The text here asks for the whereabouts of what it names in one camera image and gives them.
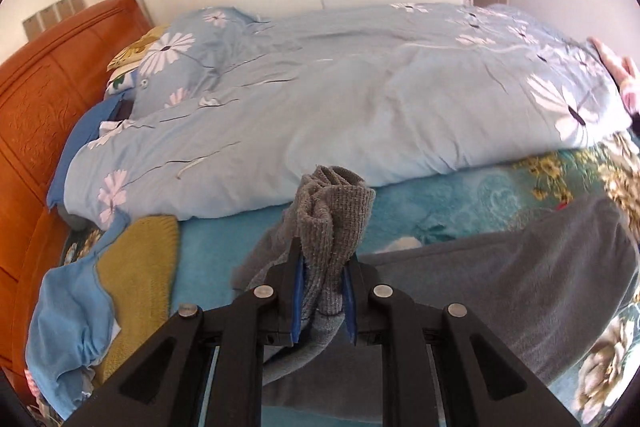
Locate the beige wall strips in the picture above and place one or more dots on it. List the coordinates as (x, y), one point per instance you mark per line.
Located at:
(52, 14)

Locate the grey sweatpants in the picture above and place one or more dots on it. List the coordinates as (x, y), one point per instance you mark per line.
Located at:
(500, 287)

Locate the pink plush blanket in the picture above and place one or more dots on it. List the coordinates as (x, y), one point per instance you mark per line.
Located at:
(622, 79)

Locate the blue pillow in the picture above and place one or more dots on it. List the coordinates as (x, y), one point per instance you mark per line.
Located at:
(80, 137)

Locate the mustard knitted sweater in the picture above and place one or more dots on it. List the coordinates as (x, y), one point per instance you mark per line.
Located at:
(145, 267)

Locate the teal floral blanket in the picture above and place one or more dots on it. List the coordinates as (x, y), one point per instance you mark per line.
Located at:
(215, 257)

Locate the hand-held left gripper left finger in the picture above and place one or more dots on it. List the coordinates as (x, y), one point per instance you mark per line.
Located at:
(298, 307)

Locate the light blue floral quilt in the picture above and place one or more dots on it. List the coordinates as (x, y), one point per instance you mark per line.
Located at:
(350, 107)

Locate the white green-print pillow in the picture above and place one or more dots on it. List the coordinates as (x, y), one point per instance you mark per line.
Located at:
(120, 79)

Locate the light blue garment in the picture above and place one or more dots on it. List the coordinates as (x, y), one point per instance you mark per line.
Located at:
(65, 317)

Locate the yellow patterned pillow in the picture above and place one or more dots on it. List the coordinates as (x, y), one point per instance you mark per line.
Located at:
(135, 52)

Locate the white cloth piece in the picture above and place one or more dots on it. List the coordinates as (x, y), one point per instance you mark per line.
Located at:
(114, 329)

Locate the orange wooden headboard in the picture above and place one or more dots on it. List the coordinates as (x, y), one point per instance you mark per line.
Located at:
(35, 107)

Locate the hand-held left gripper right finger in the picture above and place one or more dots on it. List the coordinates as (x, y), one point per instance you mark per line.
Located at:
(350, 312)

